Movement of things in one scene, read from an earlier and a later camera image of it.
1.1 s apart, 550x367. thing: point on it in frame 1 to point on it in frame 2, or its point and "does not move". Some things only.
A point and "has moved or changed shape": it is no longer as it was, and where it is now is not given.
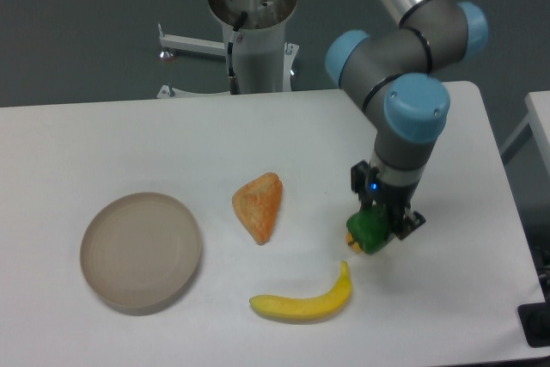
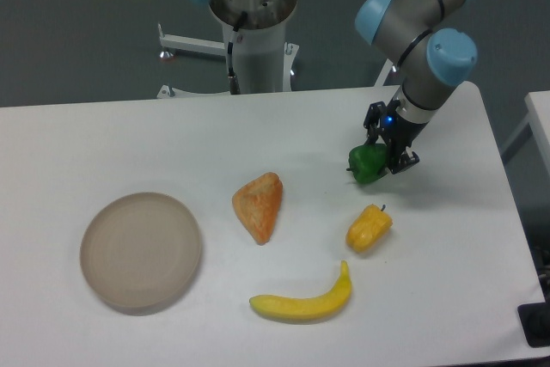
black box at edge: x=535 y=321 does not move
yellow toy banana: x=306 y=310 does not move
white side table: x=537 y=106 does not move
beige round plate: x=140 y=251 does not move
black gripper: x=394 y=198 to x=400 y=134
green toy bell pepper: x=370 y=229 has moved or changed shape
